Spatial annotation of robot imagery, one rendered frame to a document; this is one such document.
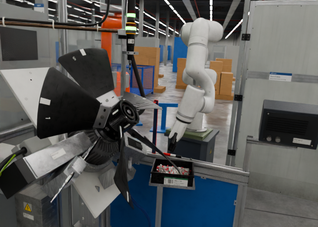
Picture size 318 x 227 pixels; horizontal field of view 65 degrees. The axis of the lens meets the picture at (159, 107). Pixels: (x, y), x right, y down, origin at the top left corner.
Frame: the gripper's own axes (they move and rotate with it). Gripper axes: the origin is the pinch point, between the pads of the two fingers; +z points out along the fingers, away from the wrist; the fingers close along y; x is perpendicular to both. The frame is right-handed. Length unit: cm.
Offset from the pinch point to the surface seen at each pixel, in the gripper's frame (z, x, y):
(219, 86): 68, -42, -743
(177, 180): 15.4, 8.5, -0.5
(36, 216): 39, -37, 38
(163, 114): 96, -86, -318
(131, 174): 13.7, -10.0, 16.2
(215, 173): 12.8, 24.6, -22.4
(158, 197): 32.6, 2.8, -5.0
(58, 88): -22, -34, 47
